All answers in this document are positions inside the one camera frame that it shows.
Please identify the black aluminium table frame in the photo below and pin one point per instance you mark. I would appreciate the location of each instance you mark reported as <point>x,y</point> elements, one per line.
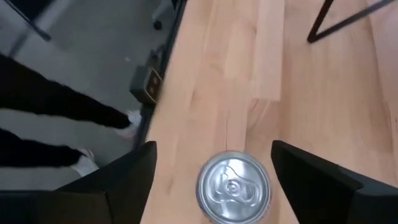
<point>146,124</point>

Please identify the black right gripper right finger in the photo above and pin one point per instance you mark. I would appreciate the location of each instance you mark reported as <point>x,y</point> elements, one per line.
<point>311,186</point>

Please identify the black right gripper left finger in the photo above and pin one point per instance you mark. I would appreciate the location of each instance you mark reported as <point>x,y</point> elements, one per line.
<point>124,186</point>

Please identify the wooden shelf with black frame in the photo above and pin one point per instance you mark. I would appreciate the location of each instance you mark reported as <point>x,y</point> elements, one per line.
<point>321,18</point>

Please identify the strawberry soda can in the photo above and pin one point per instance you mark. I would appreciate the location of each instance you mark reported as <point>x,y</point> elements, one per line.
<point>233,189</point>

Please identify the person's leg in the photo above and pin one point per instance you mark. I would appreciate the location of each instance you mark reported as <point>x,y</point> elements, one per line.
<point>31,152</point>
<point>46,93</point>

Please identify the person's foot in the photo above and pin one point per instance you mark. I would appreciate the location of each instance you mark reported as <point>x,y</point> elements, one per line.
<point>85,165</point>
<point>133,124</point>

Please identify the white leg with black caster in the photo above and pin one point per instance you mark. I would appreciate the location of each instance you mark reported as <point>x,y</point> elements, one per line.
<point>160,15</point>

